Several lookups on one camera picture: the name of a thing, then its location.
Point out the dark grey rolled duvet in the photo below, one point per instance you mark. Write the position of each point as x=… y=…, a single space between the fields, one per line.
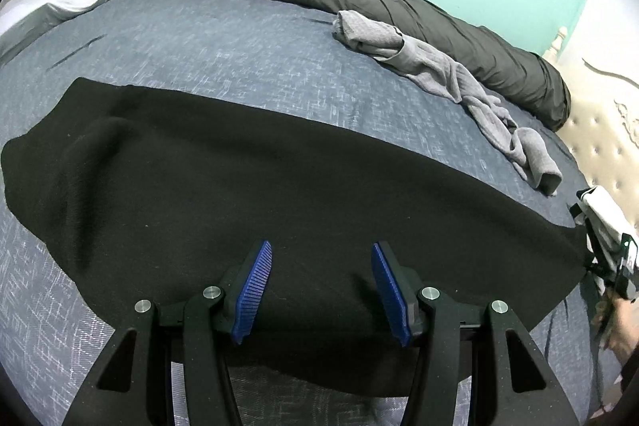
x=523 y=77

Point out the person's right hand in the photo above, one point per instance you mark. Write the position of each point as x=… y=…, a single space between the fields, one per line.
x=622 y=328

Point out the black fleece-lined pants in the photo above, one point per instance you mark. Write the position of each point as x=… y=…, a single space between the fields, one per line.
x=146 y=193

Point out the blue patterned bed sheet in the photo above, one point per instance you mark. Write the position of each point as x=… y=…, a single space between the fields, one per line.
x=261 y=53

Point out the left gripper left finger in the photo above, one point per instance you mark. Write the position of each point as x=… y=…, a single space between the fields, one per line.
x=130 y=382

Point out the cream tufted headboard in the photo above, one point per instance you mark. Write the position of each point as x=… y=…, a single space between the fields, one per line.
x=602 y=129

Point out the grey knit garment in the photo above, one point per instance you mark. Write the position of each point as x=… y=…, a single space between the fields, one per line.
x=438 y=74

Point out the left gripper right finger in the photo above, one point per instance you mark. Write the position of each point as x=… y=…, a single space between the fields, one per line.
x=511 y=381

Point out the white folded clothes stack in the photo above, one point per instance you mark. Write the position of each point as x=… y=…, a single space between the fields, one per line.
x=612 y=239

